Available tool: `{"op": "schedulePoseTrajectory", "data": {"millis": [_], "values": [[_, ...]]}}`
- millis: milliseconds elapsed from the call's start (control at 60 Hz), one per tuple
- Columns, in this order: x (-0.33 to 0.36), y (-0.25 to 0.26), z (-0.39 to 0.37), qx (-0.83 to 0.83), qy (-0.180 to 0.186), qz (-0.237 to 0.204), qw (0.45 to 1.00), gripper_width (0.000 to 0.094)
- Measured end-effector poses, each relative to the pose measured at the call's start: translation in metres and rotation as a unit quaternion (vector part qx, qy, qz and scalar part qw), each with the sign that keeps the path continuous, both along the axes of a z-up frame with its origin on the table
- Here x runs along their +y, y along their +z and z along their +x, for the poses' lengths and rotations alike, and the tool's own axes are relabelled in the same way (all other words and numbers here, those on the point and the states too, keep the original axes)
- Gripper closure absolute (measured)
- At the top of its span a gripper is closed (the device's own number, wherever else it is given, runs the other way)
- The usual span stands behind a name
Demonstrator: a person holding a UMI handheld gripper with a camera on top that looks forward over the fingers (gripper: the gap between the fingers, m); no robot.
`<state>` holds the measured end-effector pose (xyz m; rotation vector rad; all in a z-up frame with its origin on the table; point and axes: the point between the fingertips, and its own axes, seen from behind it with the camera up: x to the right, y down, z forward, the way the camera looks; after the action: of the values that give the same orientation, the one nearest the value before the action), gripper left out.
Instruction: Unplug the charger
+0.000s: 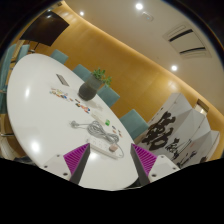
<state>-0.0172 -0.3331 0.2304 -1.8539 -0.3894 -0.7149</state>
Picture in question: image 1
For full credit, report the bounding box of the teal chair left side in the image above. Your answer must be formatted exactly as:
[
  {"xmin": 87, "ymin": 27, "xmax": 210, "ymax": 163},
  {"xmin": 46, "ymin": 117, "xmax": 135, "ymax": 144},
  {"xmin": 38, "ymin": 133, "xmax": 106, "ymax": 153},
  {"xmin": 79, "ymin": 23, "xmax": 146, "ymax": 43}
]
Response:
[{"xmin": 0, "ymin": 43, "xmax": 31, "ymax": 115}]

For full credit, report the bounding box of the ceiling air conditioner vent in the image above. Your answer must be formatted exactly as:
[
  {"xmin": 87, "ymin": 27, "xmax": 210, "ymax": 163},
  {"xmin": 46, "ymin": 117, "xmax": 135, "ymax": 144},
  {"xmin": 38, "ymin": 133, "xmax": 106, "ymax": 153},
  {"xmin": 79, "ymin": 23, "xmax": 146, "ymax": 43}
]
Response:
[{"xmin": 163, "ymin": 22, "xmax": 211, "ymax": 59}]

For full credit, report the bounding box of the potted green plant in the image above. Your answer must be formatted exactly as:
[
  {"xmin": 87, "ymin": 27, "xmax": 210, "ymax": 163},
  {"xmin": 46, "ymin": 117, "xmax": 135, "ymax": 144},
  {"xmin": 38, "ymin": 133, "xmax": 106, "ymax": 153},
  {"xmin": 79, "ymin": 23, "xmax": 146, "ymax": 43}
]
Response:
[{"xmin": 78, "ymin": 68, "xmax": 112, "ymax": 101}]

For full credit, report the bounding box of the grey coiled power cable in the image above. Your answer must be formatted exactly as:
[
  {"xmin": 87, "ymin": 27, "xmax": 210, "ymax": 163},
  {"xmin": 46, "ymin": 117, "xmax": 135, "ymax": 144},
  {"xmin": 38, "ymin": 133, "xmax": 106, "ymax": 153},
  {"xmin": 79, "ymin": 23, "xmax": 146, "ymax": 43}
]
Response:
[{"xmin": 69, "ymin": 119, "xmax": 125, "ymax": 158}]

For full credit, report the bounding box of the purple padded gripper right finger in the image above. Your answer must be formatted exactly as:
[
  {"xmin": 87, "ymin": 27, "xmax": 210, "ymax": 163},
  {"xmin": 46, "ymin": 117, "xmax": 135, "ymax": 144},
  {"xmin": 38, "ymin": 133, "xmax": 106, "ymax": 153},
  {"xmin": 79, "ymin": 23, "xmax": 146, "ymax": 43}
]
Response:
[{"xmin": 130, "ymin": 143, "xmax": 181, "ymax": 186}]

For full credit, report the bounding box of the small green object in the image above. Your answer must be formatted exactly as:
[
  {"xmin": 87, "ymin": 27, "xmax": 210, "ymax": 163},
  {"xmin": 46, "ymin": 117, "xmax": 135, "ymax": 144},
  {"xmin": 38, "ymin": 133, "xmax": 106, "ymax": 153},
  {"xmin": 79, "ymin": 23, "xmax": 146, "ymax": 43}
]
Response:
[{"xmin": 105, "ymin": 119, "xmax": 110, "ymax": 126}]

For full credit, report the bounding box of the white power strip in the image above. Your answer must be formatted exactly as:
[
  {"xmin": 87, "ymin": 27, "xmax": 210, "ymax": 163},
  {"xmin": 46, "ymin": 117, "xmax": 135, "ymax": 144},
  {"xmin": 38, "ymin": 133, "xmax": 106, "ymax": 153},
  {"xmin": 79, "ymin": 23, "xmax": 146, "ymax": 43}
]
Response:
[{"xmin": 88, "ymin": 137, "xmax": 123, "ymax": 159}]

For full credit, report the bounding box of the black wall television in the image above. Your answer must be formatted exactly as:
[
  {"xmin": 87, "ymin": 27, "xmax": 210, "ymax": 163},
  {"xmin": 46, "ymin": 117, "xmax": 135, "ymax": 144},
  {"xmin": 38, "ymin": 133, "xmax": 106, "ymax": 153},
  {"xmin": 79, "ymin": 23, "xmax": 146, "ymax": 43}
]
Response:
[{"xmin": 20, "ymin": 11, "xmax": 69, "ymax": 46}]

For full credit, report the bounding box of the teal chair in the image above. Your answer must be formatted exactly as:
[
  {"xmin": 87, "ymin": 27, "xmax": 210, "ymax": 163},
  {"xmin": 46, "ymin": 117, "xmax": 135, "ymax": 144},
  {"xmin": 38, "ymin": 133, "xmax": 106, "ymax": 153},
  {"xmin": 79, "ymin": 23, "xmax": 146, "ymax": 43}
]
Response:
[
  {"xmin": 120, "ymin": 109, "xmax": 148, "ymax": 140},
  {"xmin": 50, "ymin": 49, "xmax": 68, "ymax": 64},
  {"xmin": 73, "ymin": 64, "xmax": 91, "ymax": 81},
  {"xmin": 97, "ymin": 86, "xmax": 120, "ymax": 107},
  {"xmin": 0, "ymin": 43, "xmax": 31, "ymax": 115}
]

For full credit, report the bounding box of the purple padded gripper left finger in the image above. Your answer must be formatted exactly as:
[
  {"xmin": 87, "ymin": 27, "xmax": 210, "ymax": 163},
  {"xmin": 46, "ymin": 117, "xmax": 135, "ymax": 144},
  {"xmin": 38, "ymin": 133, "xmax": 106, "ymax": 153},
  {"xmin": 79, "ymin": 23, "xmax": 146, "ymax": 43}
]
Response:
[{"xmin": 42, "ymin": 142, "xmax": 92, "ymax": 185}]

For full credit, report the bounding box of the teal chair far left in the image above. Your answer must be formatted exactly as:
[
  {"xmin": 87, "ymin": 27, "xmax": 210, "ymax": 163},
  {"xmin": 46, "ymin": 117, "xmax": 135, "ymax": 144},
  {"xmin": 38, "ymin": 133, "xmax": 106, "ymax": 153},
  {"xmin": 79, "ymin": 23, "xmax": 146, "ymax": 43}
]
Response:
[{"xmin": 50, "ymin": 49, "xmax": 68, "ymax": 64}]

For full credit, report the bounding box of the pink white charger plug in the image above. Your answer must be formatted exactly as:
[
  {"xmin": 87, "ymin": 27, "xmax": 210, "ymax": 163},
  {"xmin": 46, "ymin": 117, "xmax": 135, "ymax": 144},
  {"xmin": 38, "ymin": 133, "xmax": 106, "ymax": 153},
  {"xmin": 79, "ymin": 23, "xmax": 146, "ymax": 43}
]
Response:
[{"xmin": 109, "ymin": 144, "xmax": 118, "ymax": 152}]

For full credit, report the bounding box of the grey table socket panel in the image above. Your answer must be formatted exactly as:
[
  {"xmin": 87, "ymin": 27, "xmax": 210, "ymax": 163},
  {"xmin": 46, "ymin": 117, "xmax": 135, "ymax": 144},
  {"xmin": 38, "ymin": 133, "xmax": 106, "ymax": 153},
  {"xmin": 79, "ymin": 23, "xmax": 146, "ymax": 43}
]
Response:
[{"xmin": 56, "ymin": 74, "xmax": 69, "ymax": 87}]

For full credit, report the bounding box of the calligraphy folding screen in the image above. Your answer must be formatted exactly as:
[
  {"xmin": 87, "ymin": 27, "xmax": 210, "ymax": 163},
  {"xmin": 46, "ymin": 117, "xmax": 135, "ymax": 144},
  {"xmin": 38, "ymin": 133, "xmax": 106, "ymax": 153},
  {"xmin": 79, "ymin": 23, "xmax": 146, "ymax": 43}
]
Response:
[{"xmin": 138, "ymin": 93, "xmax": 220, "ymax": 169}]

